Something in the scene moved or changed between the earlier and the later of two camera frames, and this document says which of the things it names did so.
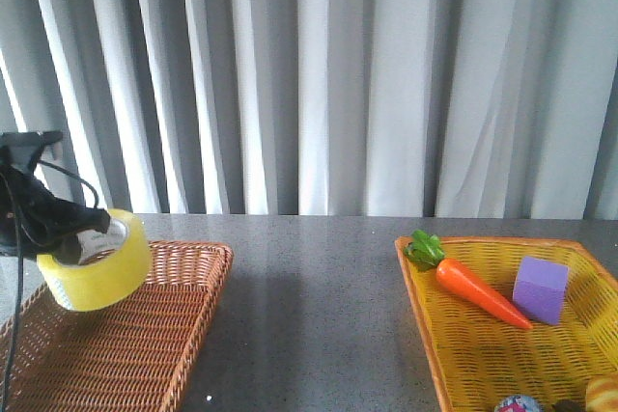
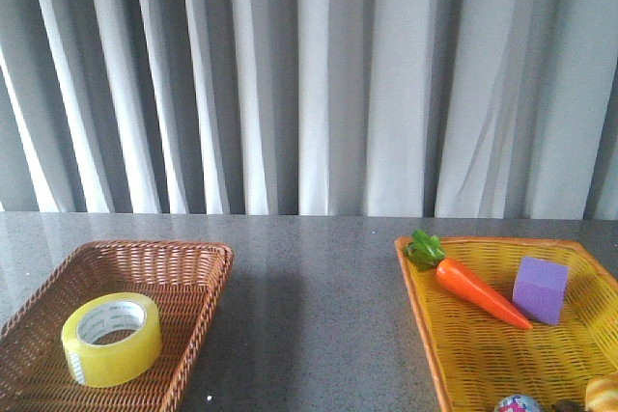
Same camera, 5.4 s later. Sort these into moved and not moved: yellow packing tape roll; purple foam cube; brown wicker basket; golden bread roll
Moved: yellow packing tape roll
Not moved: golden bread roll; purple foam cube; brown wicker basket
